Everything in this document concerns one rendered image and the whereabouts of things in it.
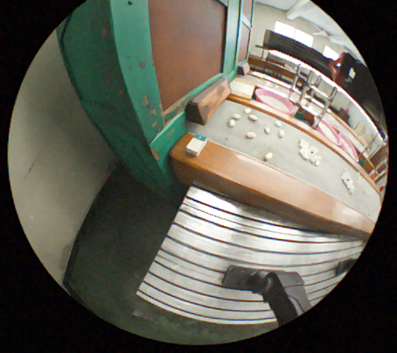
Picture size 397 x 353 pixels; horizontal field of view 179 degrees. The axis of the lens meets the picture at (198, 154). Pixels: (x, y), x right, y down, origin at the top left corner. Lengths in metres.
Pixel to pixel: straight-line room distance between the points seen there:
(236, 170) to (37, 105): 1.09
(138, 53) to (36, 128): 0.88
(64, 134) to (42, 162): 0.27
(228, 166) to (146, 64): 0.29
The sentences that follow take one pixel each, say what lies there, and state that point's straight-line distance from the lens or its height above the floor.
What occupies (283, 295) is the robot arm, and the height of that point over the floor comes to 0.84.
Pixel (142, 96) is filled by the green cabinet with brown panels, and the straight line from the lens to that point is 0.23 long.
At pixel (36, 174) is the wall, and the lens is 1.09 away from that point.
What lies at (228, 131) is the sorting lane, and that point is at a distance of 0.44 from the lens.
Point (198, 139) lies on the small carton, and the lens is 0.34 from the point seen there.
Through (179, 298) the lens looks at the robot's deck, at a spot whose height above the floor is 0.66.
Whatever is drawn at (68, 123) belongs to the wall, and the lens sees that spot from 1.02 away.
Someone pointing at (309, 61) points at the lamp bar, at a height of 1.06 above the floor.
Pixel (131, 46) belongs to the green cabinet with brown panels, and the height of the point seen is 1.04.
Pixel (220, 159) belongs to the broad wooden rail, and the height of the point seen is 0.76.
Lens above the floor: 1.03
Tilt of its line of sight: 54 degrees down
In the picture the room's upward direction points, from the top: straight up
